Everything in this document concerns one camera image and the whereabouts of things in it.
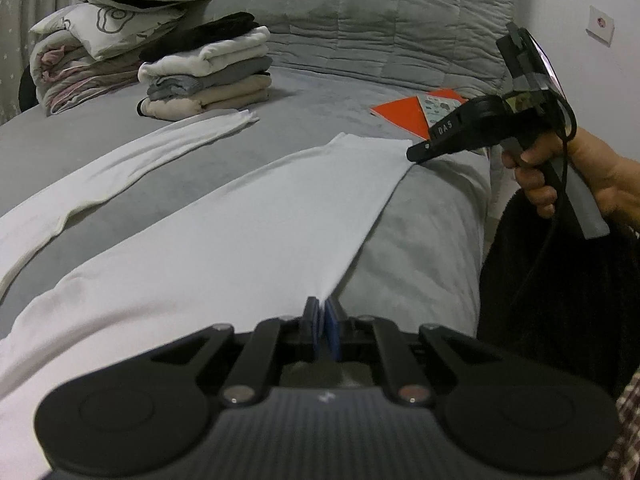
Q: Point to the folded black garment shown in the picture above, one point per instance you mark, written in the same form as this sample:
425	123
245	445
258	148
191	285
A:
210	30

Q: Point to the person's black knit garment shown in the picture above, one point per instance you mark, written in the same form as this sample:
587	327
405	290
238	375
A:
550	335

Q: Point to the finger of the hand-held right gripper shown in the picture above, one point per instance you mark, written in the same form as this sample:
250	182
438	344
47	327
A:
450	147

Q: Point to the grey star-patterned curtain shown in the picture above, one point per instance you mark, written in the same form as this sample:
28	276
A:
15	35

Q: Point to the white pants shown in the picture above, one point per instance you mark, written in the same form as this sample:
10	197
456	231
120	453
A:
225	220

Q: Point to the pale printed card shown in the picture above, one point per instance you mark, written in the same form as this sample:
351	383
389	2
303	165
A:
440	106

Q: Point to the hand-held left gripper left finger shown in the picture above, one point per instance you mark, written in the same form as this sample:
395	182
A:
312	327

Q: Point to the orange booklet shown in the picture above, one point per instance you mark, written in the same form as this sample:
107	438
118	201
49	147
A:
400	112

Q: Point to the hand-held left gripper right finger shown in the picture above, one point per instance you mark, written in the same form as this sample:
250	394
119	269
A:
332	331

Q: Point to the white wall socket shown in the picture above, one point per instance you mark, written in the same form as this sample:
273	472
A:
600	25

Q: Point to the folded white garment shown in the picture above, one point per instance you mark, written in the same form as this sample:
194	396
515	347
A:
220	55

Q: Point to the grey quilted headboard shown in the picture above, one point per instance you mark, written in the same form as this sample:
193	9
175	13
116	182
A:
350	10

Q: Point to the person's plaid garment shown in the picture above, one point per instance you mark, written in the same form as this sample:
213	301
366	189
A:
627	425

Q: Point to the person's right hand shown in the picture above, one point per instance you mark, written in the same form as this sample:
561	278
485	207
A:
610	185

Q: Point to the folded grey garment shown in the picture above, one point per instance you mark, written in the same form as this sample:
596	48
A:
225	75

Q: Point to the black cloth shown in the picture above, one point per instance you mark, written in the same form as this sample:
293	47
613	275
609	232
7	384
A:
27	90

